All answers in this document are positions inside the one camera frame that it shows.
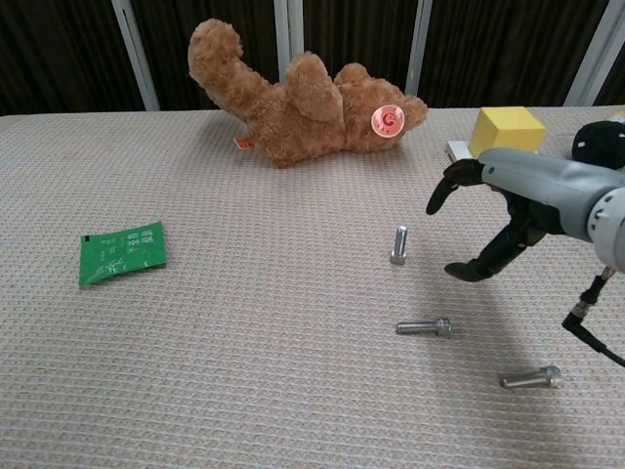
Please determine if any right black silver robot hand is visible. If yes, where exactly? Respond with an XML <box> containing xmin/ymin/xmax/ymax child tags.
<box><xmin>425</xmin><ymin>148</ymin><xmax>625</xmax><ymax>283</ymax></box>

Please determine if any yellow cube block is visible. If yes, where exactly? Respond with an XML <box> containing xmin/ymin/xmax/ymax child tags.
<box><xmin>468</xmin><ymin>107</ymin><xmax>547</xmax><ymax>162</ymax></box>

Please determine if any green foil sachet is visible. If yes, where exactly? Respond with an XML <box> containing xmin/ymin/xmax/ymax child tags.
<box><xmin>78</xmin><ymin>221</ymin><xmax>169</xmax><ymax>289</ymax></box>

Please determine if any black headed plush doll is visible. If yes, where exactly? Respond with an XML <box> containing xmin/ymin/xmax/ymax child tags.
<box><xmin>570</xmin><ymin>105</ymin><xmax>625</xmax><ymax>172</ymax></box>

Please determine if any white square base plate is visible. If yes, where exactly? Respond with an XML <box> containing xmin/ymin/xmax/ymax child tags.
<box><xmin>445</xmin><ymin>140</ymin><xmax>482</xmax><ymax>162</ymax></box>

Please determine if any grey aluminium partition post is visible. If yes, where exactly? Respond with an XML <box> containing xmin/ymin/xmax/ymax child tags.
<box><xmin>565</xmin><ymin>0</ymin><xmax>625</xmax><ymax>107</ymax></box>
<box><xmin>110</xmin><ymin>0</ymin><xmax>161</xmax><ymax>111</ymax></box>
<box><xmin>272</xmin><ymin>0</ymin><xmax>305</xmax><ymax>85</ymax></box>
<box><xmin>404</xmin><ymin>0</ymin><xmax>434</xmax><ymax>98</ymax></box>

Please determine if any beige woven tablecloth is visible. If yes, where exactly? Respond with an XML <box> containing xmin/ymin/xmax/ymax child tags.
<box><xmin>0</xmin><ymin>105</ymin><xmax>625</xmax><ymax>469</ymax></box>

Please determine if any steel bolt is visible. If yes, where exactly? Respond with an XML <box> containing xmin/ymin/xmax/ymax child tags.
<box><xmin>498</xmin><ymin>364</ymin><xmax>563</xmax><ymax>391</ymax></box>
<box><xmin>396</xmin><ymin>317</ymin><xmax>452</xmax><ymax>338</ymax></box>
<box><xmin>389</xmin><ymin>225</ymin><xmax>409</xmax><ymax>266</ymax></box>

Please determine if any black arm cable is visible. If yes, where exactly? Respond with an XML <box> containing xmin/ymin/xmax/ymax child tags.
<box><xmin>561</xmin><ymin>266</ymin><xmax>625</xmax><ymax>368</ymax></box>

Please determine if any brown plush teddy bear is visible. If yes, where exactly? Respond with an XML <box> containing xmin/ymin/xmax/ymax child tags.
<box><xmin>187</xmin><ymin>18</ymin><xmax>430</xmax><ymax>170</ymax></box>

